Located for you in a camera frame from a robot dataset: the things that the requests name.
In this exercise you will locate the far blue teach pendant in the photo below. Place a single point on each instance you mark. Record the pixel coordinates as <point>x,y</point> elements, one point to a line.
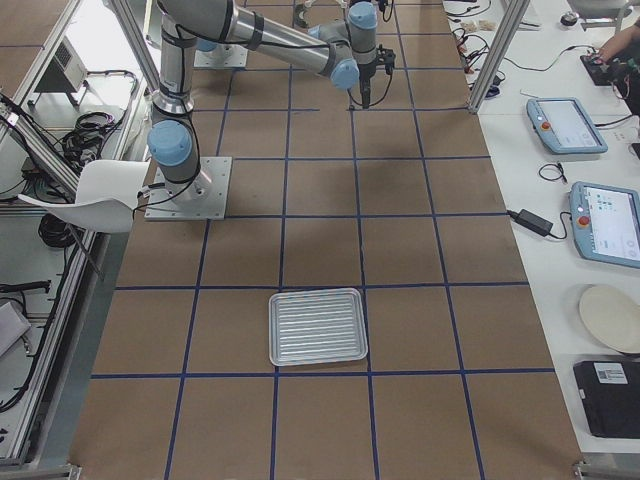
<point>564,127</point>

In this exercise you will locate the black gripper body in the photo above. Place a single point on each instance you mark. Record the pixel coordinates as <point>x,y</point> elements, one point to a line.
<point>366,75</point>

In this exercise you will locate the beige round plate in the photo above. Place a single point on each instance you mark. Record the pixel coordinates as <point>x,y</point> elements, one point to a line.
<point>611,317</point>

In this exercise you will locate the olive green brake shoe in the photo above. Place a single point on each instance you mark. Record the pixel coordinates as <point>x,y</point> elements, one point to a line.
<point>299,16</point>

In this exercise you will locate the silver ribbed metal tray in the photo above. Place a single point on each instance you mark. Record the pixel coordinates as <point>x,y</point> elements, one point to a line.
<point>316,327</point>

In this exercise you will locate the white plastic chair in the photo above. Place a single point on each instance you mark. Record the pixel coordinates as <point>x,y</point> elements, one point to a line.
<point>105,198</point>

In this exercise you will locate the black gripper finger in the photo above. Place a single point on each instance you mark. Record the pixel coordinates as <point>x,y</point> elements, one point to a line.
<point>365,96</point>

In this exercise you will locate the blue teach pendant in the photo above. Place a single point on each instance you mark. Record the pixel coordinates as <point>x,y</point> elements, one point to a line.
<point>564,127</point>
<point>605,223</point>

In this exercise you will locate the aluminium frame post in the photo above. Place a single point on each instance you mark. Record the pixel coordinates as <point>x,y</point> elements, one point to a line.
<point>497,51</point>

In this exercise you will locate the black flat box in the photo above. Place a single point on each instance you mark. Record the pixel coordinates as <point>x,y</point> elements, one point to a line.
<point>609,391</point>

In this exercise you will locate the near blue teach pendant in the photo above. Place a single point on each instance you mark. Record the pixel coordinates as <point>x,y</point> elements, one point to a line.
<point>605,223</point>

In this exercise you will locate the black power adapter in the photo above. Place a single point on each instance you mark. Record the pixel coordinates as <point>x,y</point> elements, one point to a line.
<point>534,223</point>

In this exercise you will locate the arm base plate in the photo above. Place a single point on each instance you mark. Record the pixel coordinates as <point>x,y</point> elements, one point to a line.
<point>205,198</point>
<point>226,57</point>

